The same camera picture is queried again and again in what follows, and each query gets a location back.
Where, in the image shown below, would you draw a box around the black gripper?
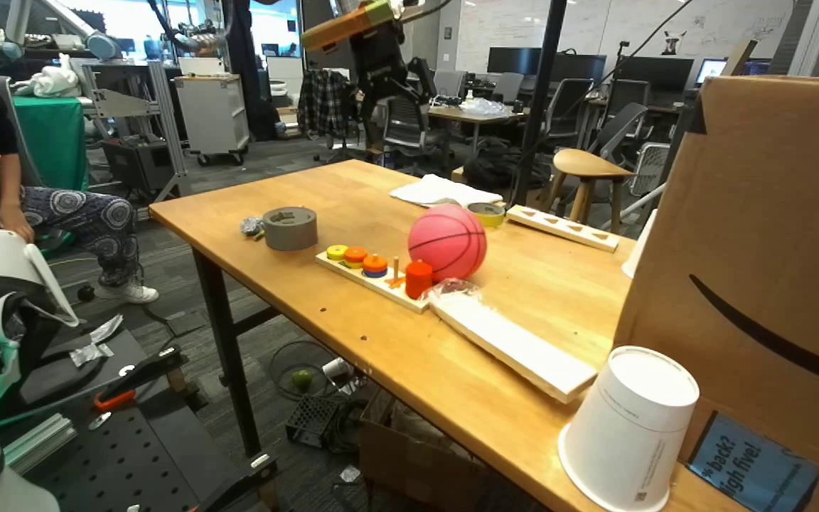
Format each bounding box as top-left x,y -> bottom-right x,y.
350,19 -> 437,137

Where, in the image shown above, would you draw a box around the pink rubber basketball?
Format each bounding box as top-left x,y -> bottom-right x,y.
404,203 -> 490,284

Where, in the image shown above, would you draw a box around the person bare forearm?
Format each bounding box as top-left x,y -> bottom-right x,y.
0,150 -> 40,244

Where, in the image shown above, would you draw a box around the brown cardboard shipping box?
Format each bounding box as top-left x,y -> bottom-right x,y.
610,72 -> 819,512

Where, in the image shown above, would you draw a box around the black office chair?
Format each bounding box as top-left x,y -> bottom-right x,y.
370,79 -> 431,159

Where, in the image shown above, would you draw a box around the plaid jacket on chair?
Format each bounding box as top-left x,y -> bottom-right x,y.
295,65 -> 359,144

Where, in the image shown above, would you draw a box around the background office desk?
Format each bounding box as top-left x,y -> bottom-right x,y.
420,93 -> 529,177

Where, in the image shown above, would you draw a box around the white folded paper sheet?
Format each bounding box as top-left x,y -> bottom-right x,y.
386,171 -> 505,216

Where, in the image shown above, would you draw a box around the black vertical pole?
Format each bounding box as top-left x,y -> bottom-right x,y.
512,0 -> 568,207

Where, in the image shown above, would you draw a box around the dark computer monitor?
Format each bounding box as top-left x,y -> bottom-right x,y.
615,55 -> 696,97
487,45 -> 610,85

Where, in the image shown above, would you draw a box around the dark building pillar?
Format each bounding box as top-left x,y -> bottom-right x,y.
218,0 -> 282,144

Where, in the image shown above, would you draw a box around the yellow green sponge block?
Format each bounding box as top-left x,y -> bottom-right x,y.
473,197 -> 508,230

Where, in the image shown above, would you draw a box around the white wheeled cabinet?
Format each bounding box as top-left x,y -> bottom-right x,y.
174,72 -> 252,164

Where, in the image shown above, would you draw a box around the white wooden peg tray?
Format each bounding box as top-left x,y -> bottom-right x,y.
312,247 -> 441,312

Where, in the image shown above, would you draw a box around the round wooden stool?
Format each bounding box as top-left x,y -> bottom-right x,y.
545,144 -> 633,235

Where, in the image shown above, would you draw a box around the white tray with round holes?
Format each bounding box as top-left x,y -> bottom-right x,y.
502,203 -> 622,253

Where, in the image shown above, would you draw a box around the wooden table with black legs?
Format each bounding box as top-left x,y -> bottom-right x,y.
147,156 -> 747,512

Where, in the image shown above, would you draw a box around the grey metal shelf cart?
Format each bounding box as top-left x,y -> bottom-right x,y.
84,59 -> 190,204

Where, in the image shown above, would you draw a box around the seated person patterned trousers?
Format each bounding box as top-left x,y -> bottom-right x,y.
0,59 -> 161,308

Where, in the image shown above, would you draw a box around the green cloth covered table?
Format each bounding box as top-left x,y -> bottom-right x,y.
9,93 -> 90,193

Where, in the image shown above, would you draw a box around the silver metal hand tool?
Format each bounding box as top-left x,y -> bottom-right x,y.
64,312 -> 127,371

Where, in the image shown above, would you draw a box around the large white paper cup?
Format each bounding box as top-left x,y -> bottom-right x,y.
554,345 -> 703,512

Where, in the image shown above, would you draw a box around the black perforated cart top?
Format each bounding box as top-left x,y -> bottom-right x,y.
9,321 -> 276,512

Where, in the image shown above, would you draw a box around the grey duct tape roll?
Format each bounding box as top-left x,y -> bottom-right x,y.
262,204 -> 322,253

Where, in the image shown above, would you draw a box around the orange handled pliers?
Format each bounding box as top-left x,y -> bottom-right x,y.
90,345 -> 184,416

